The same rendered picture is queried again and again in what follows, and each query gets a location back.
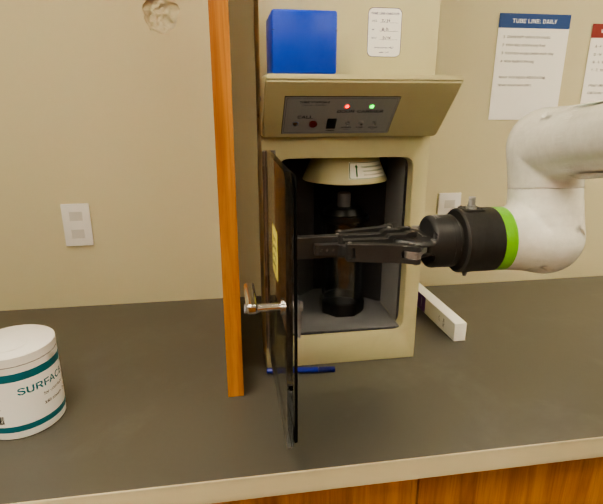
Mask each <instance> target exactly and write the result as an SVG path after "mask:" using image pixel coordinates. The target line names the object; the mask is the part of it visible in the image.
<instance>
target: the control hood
mask: <svg viewBox="0 0 603 504"><path fill-rule="evenodd" d="M463 81H464V77H462V75H376V74H265V75H264V76H263V77H262V78H261V79H260V108H261V135H262V136H263V137H361V136H434V135H435V134H436V133H437V131H438V129H439V128H440V126H441V124H442V122H443V120H444V118H445V116H446V114H447V112H448V110H449V108H450V106H451V104H452V102H453V101H454V99H455V97H456V95H457V93H458V91H459V89H460V87H461V85H462V83H463ZM285 96H401V99H400V101H399V104H398V107H397V109H396V112H395V114H394V117H393V119H392V122H391V125H390V127H389V130H388V132H387V133H316V134H281V128H282V119H283V109H284V100H285Z"/></svg>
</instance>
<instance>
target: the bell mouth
mask: <svg viewBox="0 0 603 504"><path fill-rule="evenodd" d="M302 179H303V180H305V181H307V182H311V183H317V184H326V185H370V184H377V183H382V182H385V181H386V180H387V177H386V174H385V172H384V169H383V167H382V164H381V162H380V159H379V157H364V158H311V159H310V161H309V164H308V166H307V168H306V170H305V173H304V175H303V177H302Z"/></svg>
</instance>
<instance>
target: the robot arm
mask: <svg viewBox="0 0 603 504"><path fill-rule="evenodd" d="M506 162H507V200H506V205H505V206H502V207H478V206H476V205H475V202H476V197H475V196H469V200H468V204H467V206H458V208H454V209H451V210H450V211H449V212H448V213H447V214H444V215H427V216H425V217H424V218H423V219H422V220H421V222H420V224H419V226H418V227H417V228H416V229H412V228H411V227H410V226H399V227H397V228H393V225H392V224H390V223H387V224H384V225H380V226H373V227H363V228H354V229H345V230H336V231H335V234H320V235H297V259H317V258H337V257H339V258H345V261H347V262H374V263H404V264H412V265H420V264H421V261H422V262H423V264H424V265H425V266H427V267H429V268H436V267H450V269H452V270H453V271H454V272H462V276H466V274H467V272H472V271H490V270H522V271H529V272H533V273H540V274H547V273H554V272H558V271H560V270H563V269H565V268H567V267H568V266H570V265H571V264H572V263H574V262H575V261H576V260H577V259H578V257H579V256H580V254H581V253H582V251H583V249H584V246H585V242H586V226H585V200H584V187H585V179H596V178H603V100H599V101H594V102H589V103H583V104H578V105H570V106H559V107H545V108H540V109H537V110H534V111H532V112H530V113H528V114H526V115H525V116H523V117H522V118H521V119H520V120H519V121H518V122H517V123H516V124H515V125H514V126H513V128H512V129H511V131H510V133H509V135H508V138H507V142H506Z"/></svg>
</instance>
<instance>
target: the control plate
mask: <svg viewBox="0 0 603 504"><path fill-rule="evenodd" d="M400 99H401V96H285V100H284V109H283V119H282V128H281V134H316V133H387V132H388V130H389V127H390V125H391V122H392V119H393V117H394V114H395V112H396V109H397V107H398V104H399V101H400ZM346 104H350V108H348V109H345V108H344V106H345V105H346ZM371 104H374V105H375V107H374V108H373V109H370V108H369V105H371ZM328 119H337V121H336V125H335V129H326V124H327V120H328ZM311 121H316V122H317V126H316V127H313V128H312V127H310V126H309V122H311ZM346 121H350V124H349V125H346V124H345V122H346ZM359 121H364V123H363V125H360V124H358V123H359ZM372 121H377V124H376V125H373V124H372ZM293 122H298V125H297V126H293V125H292V123H293Z"/></svg>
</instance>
